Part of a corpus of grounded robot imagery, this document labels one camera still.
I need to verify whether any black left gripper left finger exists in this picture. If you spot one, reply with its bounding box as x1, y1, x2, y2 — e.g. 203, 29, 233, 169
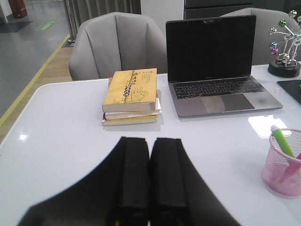
19, 137, 149, 226

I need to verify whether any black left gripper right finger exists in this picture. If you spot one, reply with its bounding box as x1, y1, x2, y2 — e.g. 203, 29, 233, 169
150, 138, 239, 226

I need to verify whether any pink highlighter pen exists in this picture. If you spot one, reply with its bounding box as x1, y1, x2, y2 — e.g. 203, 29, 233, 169
280, 162, 301, 182

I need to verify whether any green highlighter pen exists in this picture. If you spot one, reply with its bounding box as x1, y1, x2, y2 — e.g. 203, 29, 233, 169
270, 125, 295, 158

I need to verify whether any pink mesh pen holder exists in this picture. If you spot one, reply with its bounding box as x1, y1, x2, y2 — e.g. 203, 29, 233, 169
261, 129, 301, 197

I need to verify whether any bottom yellow book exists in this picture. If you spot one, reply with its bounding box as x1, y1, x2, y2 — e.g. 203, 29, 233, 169
102, 115, 158, 126

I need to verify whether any yellow book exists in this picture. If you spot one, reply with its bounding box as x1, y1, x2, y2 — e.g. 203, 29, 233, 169
102, 68, 157, 113
102, 115, 158, 126

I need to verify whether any top yellow book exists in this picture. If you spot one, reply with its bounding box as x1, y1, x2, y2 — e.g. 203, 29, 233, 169
102, 68, 157, 113

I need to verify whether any grey laptop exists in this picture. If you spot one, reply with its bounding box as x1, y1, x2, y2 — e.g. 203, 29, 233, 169
166, 15, 282, 117

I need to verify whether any left grey chair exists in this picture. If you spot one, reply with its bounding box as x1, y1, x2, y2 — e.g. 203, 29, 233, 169
69, 12, 167, 81

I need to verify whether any grey chair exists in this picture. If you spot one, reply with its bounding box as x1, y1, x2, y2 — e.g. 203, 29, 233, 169
223, 8, 300, 65
69, 12, 167, 81

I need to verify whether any black mouse pad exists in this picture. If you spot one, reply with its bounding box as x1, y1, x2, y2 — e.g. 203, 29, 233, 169
277, 80, 301, 104

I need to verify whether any ferris wheel desk toy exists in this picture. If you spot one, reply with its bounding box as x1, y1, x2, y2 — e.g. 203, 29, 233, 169
268, 10, 301, 78

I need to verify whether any right grey chair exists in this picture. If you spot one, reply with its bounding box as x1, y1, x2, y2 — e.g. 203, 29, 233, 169
223, 8, 300, 65

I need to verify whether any red bin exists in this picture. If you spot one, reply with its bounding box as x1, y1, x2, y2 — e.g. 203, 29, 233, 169
9, 0, 27, 18

